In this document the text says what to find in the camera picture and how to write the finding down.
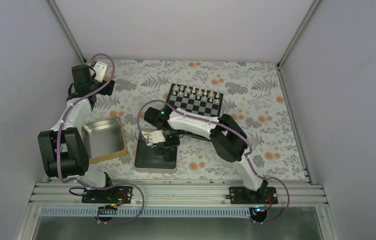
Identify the silver tin with black pieces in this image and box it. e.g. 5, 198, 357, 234
134, 134, 178, 174

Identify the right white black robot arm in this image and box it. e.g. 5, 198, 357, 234
144, 104, 268, 204

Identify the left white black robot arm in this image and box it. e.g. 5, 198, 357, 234
38, 61, 115, 203

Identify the black grey chess board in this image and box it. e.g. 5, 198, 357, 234
164, 83, 224, 140

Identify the empty gold silver tin lid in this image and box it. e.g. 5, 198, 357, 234
81, 117, 128, 164

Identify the floral patterned table mat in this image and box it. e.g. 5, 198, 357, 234
75, 58, 308, 182

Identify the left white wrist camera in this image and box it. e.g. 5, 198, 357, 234
93, 61, 108, 83

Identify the aluminium rail frame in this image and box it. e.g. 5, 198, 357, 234
29, 181, 328, 207

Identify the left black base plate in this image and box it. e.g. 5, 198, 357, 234
81, 186, 133, 205

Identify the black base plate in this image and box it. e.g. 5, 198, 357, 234
81, 186, 133, 205
225, 186, 278, 205

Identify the grey slotted cable duct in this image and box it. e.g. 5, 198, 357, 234
39, 206, 259, 219

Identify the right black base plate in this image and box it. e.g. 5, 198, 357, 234
225, 186, 278, 205

